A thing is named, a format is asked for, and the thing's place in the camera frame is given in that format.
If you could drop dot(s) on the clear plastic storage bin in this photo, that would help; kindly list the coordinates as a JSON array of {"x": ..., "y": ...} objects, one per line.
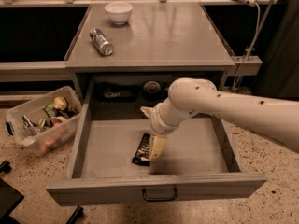
[{"x": 32, "y": 128}]

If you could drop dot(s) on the black rxbar chocolate wrapper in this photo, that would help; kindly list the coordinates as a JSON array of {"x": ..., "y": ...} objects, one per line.
[{"x": 142, "y": 155}]

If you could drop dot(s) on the black tape roll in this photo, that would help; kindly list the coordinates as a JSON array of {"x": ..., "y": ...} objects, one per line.
[{"x": 152, "y": 91}]

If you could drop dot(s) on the green packet in bin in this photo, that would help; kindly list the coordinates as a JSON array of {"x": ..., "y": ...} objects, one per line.
[{"x": 50, "y": 110}]

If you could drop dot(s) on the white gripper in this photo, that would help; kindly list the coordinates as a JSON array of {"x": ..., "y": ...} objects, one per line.
[{"x": 158, "y": 124}]

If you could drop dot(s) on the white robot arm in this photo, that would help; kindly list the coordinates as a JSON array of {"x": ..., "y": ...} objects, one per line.
[{"x": 273, "y": 119}]

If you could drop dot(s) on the grey open drawer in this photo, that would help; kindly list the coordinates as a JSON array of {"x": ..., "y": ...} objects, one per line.
[{"x": 200, "y": 159}]

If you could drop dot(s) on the yellow snack in bin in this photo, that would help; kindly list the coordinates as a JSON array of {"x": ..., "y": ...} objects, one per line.
[{"x": 59, "y": 103}]

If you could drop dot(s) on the white ceramic bowl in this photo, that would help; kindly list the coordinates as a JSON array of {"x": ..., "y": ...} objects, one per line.
[{"x": 119, "y": 12}]

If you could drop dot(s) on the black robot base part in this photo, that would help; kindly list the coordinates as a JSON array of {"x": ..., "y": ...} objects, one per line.
[{"x": 10, "y": 198}]

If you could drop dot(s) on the silver blue drink can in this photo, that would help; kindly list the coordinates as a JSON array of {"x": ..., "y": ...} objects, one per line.
[{"x": 100, "y": 41}]

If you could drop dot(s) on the black drawer handle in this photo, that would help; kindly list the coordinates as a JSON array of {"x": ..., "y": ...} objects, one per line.
[{"x": 159, "y": 195}]

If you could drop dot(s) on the grey counter cabinet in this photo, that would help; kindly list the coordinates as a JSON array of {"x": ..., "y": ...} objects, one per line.
[{"x": 159, "y": 37}]

